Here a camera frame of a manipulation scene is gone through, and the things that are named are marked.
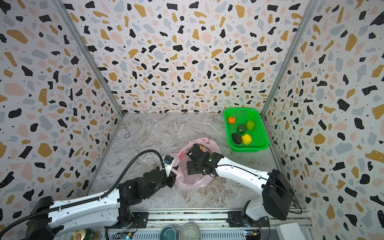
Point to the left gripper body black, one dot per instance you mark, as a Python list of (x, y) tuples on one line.
[(169, 180)]

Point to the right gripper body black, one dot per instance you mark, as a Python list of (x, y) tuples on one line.
[(193, 162)]

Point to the pink plastic bag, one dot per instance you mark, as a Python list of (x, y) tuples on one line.
[(191, 182)]

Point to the dark brown avocado fruit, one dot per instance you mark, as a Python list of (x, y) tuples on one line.
[(237, 139)]

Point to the yellow fruit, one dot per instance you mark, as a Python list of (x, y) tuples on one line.
[(247, 139)]

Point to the green avocado fruit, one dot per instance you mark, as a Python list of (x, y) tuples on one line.
[(241, 129)]

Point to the orange fruit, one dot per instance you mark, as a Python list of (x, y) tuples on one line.
[(232, 120)]

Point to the green plastic basket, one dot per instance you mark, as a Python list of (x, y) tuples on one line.
[(260, 139)]

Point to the yellow-green bumpy fruit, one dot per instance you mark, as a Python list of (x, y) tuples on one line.
[(250, 125)]

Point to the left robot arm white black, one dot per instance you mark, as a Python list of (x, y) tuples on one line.
[(54, 218)]

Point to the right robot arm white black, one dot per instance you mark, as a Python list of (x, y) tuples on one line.
[(276, 194)]

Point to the teal ceramic bowl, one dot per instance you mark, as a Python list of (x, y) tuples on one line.
[(168, 233)]

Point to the small circuit board left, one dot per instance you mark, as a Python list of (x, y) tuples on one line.
[(126, 235)]

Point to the small circuit board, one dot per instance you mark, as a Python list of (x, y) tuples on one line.
[(126, 235), (253, 235)]

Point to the grey ribbed plate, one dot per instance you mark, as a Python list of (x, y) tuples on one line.
[(189, 232)]

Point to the green beverage can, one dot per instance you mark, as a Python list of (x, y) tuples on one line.
[(84, 234)]

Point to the small circuit board right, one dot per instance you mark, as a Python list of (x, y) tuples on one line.
[(253, 235)]

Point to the white box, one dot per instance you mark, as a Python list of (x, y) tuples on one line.
[(290, 231)]

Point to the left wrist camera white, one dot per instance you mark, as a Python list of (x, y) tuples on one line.
[(167, 164)]

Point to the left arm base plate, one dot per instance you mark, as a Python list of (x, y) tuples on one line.
[(135, 220)]

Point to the aluminium mounting rail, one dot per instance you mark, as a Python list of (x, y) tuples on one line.
[(211, 223)]

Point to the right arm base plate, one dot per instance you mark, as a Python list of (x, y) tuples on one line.
[(238, 219)]

